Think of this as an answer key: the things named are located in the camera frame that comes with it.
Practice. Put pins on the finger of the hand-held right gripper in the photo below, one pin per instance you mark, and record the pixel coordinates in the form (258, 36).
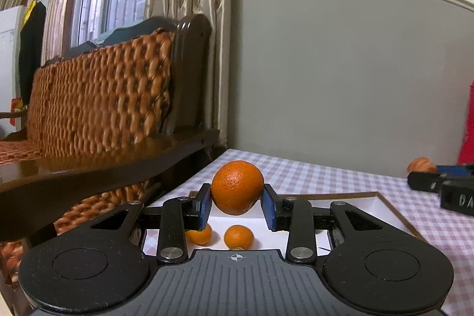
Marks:
(457, 170)
(426, 182)

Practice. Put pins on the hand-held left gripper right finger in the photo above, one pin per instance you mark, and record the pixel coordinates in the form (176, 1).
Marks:
(269, 206)

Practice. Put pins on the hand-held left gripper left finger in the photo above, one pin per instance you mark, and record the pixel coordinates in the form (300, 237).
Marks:
(204, 206)

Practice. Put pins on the small ribbed tangerine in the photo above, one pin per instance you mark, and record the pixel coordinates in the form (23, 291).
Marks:
(420, 165)

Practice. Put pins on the orange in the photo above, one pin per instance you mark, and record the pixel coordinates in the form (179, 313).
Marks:
(237, 186)
(200, 235)
(239, 236)

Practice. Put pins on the brown cardboard box white inside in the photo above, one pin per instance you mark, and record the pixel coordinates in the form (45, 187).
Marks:
(363, 205)

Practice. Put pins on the red thermos flask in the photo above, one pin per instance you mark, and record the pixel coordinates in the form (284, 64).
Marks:
(468, 123)

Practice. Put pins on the pink checked tablecloth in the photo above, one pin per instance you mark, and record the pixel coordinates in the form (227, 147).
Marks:
(314, 175)

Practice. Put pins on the orange tufted seat cushion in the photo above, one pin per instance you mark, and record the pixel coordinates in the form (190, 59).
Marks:
(92, 205)

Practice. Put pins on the dark wooden sofa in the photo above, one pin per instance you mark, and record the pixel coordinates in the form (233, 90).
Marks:
(189, 71)

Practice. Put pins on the orange tufted back cushion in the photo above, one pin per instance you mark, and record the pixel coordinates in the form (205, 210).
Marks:
(100, 94)

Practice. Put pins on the red and yellow bag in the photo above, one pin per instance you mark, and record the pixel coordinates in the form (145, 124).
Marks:
(14, 105)

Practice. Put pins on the black hanging coat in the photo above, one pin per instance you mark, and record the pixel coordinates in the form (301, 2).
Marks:
(31, 49)

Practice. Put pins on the white refrigerator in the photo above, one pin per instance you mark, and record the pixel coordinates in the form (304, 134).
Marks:
(7, 60)

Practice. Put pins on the yellow hanging garment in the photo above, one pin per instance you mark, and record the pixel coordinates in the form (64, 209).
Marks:
(27, 10)

